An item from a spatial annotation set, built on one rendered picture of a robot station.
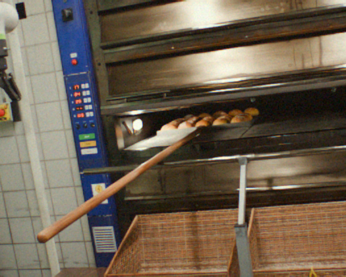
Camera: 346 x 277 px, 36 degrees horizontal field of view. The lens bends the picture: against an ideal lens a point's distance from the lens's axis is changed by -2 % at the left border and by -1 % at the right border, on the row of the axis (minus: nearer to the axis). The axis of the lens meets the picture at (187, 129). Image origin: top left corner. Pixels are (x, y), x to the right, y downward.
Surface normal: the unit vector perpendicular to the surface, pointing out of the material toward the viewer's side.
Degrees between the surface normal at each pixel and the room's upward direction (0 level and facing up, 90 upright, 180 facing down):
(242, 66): 70
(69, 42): 90
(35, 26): 90
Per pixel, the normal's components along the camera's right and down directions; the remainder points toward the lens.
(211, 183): -0.30, -0.19
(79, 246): -0.27, 0.15
